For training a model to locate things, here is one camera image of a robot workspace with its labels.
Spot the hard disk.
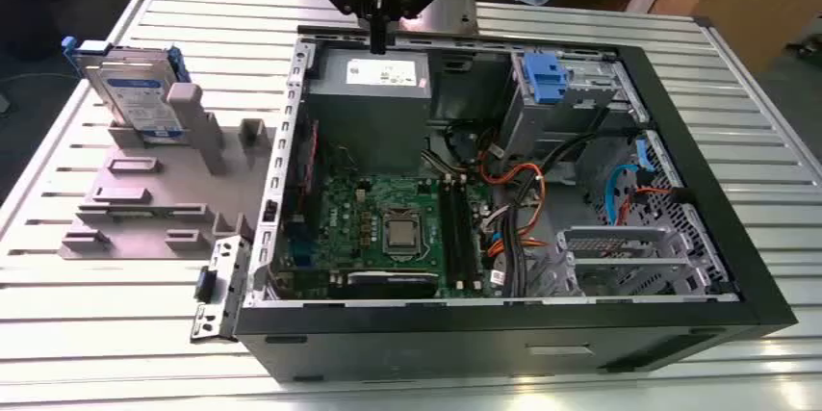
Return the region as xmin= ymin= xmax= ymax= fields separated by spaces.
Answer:
xmin=60 ymin=37 xmax=188 ymax=145

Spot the metal disk bay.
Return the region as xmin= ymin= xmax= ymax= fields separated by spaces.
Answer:
xmin=555 ymin=225 xmax=736 ymax=296

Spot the blue plastic drive latch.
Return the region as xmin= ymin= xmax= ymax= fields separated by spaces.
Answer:
xmin=523 ymin=53 xmax=569 ymax=105

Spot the grey power supply unit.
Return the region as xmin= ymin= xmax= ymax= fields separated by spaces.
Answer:
xmin=300 ymin=47 xmax=431 ymax=176

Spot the metal optical drive cage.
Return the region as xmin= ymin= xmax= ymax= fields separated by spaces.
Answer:
xmin=499 ymin=47 xmax=643 ymax=162

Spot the green motherboard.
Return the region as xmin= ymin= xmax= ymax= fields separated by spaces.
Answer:
xmin=275 ymin=172 xmax=508 ymax=299

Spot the blue plastic clip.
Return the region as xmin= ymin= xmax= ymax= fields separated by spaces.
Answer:
xmin=634 ymin=139 xmax=656 ymax=174

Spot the silver CPU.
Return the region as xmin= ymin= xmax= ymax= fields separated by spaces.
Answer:
xmin=384 ymin=218 xmax=423 ymax=246

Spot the grey parts rack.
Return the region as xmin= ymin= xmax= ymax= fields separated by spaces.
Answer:
xmin=56 ymin=83 xmax=281 ymax=263

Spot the black RAM slot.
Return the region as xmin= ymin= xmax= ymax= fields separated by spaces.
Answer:
xmin=437 ymin=174 xmax=467 ymax=290
xmin=452 ymin=174 xmax=487 ymax=290

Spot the CPU socket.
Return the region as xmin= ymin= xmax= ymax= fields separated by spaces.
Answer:
xmin=377 ymin=206 xmax=431 ymax=261

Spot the green RAM stick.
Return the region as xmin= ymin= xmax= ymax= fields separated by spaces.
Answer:
xmin=101 ymin=207 xmax=174 ymax=219

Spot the black graphics card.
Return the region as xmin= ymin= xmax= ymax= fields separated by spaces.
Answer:
xmin=268 ymin=266 xmax=441 ymax=301

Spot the blue black video connector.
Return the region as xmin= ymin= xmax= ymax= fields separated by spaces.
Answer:
xmin=193 ymin=265 xmax=219 ymax=302

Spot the black open PC case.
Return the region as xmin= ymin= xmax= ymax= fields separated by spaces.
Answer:
xmin=231 ymin=23 xmax=799 ymax=383

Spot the thin red wire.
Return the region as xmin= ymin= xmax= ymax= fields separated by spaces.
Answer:
xmin=300 ymin=119 xmax=321 ymax=219

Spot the orange power wire bundle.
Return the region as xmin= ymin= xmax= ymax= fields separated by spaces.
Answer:
xmin=477 ymin=163 xmax=553 ymax=258

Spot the blue data wire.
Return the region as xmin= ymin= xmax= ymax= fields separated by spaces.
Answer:
xmin=601 ymin=163 xmax=643 ymax=227

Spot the black cable bundle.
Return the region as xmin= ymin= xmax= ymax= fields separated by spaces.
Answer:
xmin=499 ymin=125 xmax=647 ymax=297

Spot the orange data wire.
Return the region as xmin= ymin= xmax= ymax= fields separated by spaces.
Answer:
xmin=632 ymin=186 xmax=699 ymax=206

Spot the metal card retention bracket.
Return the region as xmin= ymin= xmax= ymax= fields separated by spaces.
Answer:
xmin=188 ymin=234 xmax=253 ymax=346

